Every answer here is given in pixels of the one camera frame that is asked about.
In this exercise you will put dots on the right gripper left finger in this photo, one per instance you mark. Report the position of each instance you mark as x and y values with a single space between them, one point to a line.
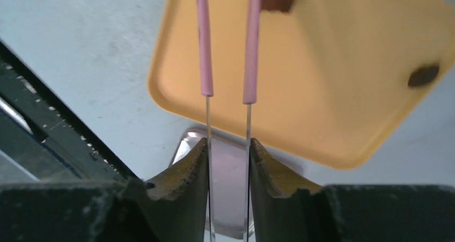
169 207

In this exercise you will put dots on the pink handled metal tongs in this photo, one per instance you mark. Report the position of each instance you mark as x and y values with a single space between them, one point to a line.
249 95

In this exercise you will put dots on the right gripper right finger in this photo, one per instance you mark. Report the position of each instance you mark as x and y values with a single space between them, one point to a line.
289 207

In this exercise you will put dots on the silver metal box lid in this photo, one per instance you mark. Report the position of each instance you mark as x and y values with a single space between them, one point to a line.
229 175

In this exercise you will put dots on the brown chocolate piece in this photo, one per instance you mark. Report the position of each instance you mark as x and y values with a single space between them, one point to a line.
423 75
283 6

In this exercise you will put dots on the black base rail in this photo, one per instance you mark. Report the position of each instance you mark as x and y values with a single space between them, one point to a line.
55 126

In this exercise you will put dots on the yellow plastic tray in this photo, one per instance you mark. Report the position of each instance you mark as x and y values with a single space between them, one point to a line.
333 74

